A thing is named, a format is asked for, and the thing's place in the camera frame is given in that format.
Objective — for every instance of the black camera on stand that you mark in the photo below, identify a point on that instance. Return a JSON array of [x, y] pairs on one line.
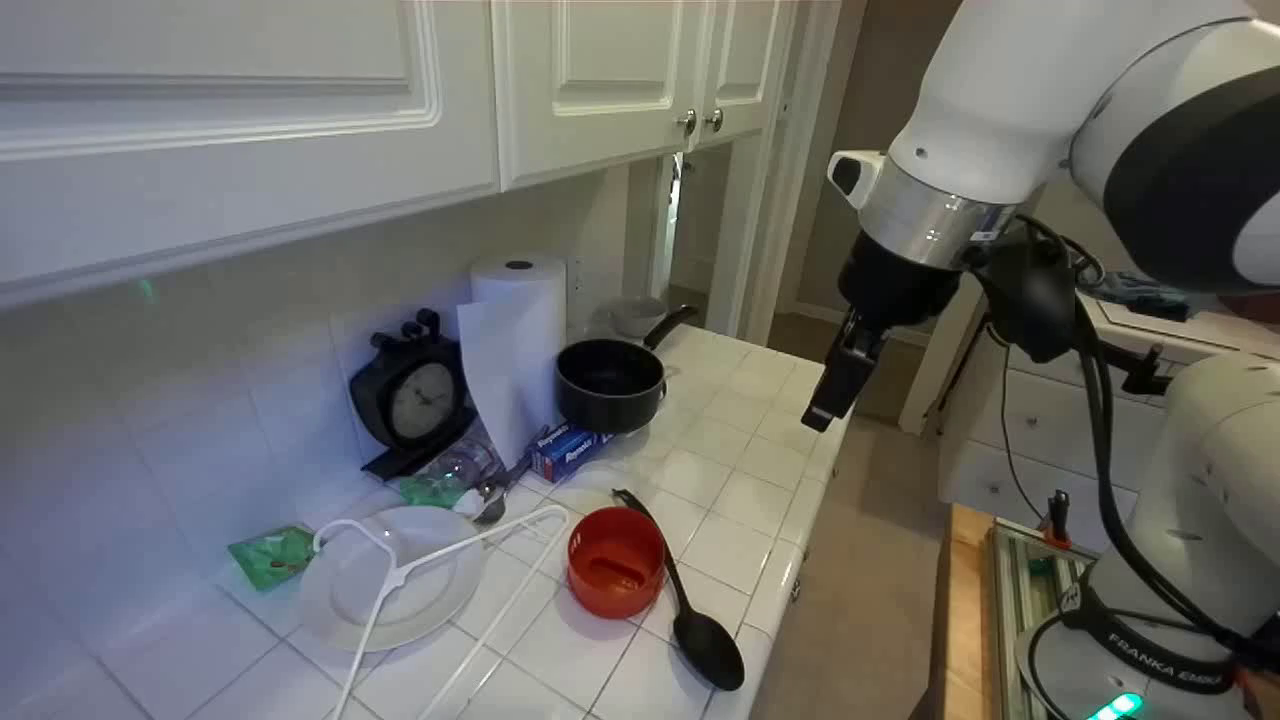
[[1140, 370]]

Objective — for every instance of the black kitchen scale clock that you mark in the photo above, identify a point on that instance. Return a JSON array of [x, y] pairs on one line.
[[412, 396]]

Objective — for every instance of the metal spoon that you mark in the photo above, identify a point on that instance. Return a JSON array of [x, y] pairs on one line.
[[491, 511]]

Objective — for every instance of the white round plate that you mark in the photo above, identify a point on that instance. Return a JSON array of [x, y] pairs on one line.
[[337, 588]]

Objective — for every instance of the black saucepan with handle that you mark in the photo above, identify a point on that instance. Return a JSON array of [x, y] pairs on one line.
[[613, 387]]

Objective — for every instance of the white paper towel roll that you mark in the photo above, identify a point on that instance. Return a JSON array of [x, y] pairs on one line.
[[508, 338]]

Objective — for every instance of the white plastic clothes hanger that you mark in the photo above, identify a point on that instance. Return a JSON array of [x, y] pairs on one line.
[[398, 575]]

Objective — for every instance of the white upper cabinet left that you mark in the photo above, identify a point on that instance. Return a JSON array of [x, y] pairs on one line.
[[156, 132]]

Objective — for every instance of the black plastic ladle spoon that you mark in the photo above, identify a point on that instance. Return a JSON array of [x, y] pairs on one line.
[[704, 643]]

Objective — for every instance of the white drawer cabinet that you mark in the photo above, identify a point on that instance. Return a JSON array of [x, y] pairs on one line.
[[1015, 433]]

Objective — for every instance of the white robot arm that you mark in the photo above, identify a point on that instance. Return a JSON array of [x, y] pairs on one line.
[[1166, 117]]

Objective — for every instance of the white upper cabinet right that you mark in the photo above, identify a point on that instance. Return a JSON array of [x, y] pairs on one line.
[[743, 62]]

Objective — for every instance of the green wrapped packet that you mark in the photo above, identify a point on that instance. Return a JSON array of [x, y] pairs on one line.
[[437, 489]]

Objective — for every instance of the green sponge packet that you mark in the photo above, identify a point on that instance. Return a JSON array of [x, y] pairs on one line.
[[272, 552]]

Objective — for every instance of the blue baking sheet box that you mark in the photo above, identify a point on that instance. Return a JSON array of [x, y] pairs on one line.
[[566, 449]]

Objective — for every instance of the blue cloth on counter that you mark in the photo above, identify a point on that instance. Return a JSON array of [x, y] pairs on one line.
[[1147, 298]]

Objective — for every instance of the orange plastic bowl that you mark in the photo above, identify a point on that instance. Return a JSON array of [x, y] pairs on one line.
[[613, 561]]

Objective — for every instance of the white upper cabinet middle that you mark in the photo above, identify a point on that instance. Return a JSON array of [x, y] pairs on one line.
[[588, 83]]

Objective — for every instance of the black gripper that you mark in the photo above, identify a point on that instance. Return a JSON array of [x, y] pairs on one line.
[[881, 292]]

